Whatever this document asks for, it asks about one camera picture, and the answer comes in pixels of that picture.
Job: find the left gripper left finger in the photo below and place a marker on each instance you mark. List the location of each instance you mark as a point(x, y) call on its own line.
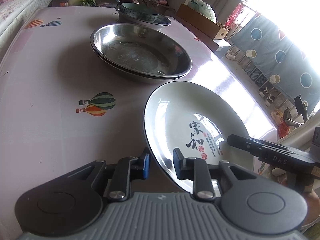
point(124, 172)

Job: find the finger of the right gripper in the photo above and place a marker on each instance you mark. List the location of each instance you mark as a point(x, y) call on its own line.
point(251, 145)

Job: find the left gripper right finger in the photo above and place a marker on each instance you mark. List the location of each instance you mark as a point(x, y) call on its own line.
point(196, 170)

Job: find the white ceramic plate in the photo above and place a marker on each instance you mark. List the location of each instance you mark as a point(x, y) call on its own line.
point(190, 117)

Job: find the steel plate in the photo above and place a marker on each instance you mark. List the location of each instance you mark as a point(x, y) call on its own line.
point(134, 76)
point(141, 51)

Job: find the large steel bowl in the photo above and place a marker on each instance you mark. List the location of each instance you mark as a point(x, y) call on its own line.
point(160, 22)

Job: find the green ceramic bowl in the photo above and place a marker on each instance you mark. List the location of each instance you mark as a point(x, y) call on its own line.
point(139, 11)

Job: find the right hand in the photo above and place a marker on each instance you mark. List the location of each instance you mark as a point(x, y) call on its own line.
point(312, 200)

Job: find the white shoes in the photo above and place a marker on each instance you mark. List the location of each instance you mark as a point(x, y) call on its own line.
point(266, 94)

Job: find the pink patterned tablecloth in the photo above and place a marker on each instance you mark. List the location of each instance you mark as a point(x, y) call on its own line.
point(61, 106)

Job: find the blue circle-patterned blanket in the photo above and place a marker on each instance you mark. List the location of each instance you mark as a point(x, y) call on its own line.
point(279, 59)

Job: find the large brown cardboard box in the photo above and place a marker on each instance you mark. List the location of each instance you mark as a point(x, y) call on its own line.
point(219, 47)

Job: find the open brown cardboard tray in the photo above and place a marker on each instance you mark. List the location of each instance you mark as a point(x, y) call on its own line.
point(214, 30)

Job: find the green white plastic bag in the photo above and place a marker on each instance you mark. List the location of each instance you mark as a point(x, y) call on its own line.
point(203, 8)

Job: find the green lettuce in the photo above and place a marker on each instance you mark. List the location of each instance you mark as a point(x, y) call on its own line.
point(82, 3)

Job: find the dark printed appliance box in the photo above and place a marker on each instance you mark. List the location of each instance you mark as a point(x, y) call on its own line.
point(61, 3)

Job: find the white mattress bed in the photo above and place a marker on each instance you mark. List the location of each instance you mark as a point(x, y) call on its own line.
point(14, 14)

